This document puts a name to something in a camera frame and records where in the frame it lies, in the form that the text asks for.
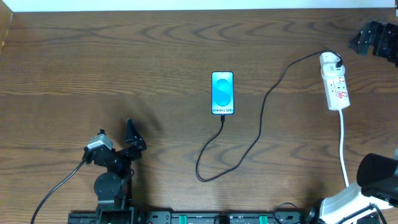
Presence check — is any white USB charger plug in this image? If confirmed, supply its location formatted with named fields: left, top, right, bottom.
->
left=320, top=52, right=345, bottom=80

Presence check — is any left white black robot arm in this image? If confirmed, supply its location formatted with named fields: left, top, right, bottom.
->
left=83, top=118, right=147, bottom=223

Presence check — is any brown cardboard side panel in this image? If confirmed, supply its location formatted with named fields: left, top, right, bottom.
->
left=0, top=0, right=14, bottom=52

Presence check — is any blue Samsung Galaxy smartphone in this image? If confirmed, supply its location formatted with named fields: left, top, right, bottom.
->
left=211, top=71, right=234, bottom=115

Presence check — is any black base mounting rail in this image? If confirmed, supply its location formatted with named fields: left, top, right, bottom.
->
left=67, top=210, right=381, bottom=224

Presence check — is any black USB charging cable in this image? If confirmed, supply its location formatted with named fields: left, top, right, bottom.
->
left=195, top=49, right=344, bottom=183

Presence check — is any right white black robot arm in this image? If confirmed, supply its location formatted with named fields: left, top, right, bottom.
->
left=303, top=21, right=397, bottom=223

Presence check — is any white power strip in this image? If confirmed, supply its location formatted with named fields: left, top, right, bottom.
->
left=323, top=75, right=350, bottom=111

